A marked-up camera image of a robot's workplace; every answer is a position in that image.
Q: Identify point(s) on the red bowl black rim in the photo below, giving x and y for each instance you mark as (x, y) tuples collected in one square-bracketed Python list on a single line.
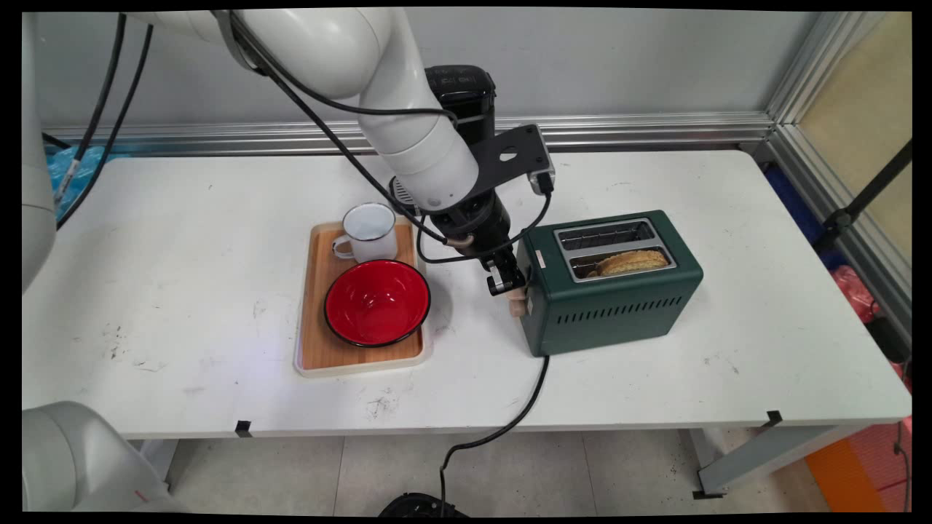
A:
[(377, 302)]

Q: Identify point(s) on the red plastic bag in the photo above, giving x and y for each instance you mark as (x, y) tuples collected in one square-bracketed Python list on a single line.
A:
[(855, 291)]

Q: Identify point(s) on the grey table leg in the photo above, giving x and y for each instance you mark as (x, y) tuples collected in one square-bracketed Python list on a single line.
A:
[(764, 455), (156, 458)]

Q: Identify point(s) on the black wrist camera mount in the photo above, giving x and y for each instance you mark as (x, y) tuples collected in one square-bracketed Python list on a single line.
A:
[(510, 156)]

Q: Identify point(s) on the black tape clip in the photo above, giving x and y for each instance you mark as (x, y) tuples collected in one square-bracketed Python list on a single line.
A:
[(243, 428), (774, 418)]

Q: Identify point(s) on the black round floor object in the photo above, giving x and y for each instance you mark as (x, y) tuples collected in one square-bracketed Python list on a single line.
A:
[(419, 504)]

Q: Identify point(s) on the beige toaster lever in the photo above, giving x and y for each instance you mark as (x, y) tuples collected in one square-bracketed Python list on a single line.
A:
[(516, 297)]

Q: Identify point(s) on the toasted bread slice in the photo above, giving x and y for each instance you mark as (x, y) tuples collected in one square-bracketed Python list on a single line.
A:
[(633, 262)]

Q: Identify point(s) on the green two-slot toaster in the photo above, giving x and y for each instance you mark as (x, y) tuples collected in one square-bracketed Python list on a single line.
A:
[(611, 306)]

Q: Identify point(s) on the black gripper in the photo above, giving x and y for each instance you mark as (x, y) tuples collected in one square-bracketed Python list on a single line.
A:
[(473, 218)]

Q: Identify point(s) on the aluminium frame rail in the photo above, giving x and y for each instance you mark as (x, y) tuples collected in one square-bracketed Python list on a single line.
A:
[(837, 211), (655, 131)]

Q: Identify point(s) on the aluminium frame post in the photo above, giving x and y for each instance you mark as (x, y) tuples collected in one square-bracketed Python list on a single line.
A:
[(801, 65)]

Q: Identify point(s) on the black coffee machine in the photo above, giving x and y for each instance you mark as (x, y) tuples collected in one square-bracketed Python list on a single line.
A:
[(466, 94)]

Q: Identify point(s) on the light blue bubble wrap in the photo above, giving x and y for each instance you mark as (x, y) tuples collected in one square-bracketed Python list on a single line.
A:
[(73, 171)]

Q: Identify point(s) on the black tripod leg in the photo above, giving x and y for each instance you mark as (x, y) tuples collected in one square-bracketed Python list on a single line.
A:
[(866, 196)]

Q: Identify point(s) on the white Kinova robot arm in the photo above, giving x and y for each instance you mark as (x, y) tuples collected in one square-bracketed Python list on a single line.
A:
[(408, 145)]

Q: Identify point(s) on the thin black rod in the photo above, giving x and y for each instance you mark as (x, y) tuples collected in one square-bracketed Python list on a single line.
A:
[(54, 140)]

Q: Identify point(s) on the white enamel mug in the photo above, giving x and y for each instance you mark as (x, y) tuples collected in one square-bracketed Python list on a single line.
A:
[(371, 240)]

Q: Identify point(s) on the dark blue sheet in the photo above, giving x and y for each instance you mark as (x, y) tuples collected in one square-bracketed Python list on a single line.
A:
[(794, 204)]

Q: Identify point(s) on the wooden serving tray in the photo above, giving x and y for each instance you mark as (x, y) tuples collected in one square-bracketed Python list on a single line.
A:
[(317, 342)]

